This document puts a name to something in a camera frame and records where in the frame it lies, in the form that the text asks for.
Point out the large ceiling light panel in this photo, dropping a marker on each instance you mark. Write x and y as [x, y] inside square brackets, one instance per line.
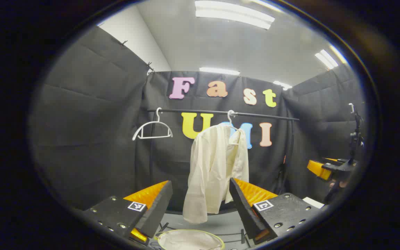
[234, 14]

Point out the black tripod stand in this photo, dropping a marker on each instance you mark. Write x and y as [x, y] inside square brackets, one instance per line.
[356, 135]

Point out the white mesh laundry hamper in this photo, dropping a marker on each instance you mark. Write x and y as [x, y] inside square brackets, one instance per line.
[189, 240]

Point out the black backdrop cloth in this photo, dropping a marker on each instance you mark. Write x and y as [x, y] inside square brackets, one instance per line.
[92, 121]

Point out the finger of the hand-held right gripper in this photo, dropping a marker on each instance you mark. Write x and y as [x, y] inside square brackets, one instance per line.
[318, 169]
[346, 163]

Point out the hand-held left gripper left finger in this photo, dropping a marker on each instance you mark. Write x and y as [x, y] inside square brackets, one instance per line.
[156, 208]

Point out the cream long-sleeved shirt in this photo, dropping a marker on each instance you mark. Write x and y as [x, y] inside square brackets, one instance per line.
[214, 163]

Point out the black clothes rack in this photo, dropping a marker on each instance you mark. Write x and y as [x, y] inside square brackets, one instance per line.
[200, 111]

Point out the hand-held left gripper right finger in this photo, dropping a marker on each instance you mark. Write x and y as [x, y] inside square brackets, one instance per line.
[243, 205]

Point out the white flat board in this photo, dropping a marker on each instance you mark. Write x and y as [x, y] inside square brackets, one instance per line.
[314, 202]

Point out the empty white hanger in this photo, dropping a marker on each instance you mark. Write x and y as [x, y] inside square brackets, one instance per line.
[152, 124]

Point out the white clothes hanger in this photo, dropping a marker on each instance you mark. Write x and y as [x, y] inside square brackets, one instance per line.
[231, 116]

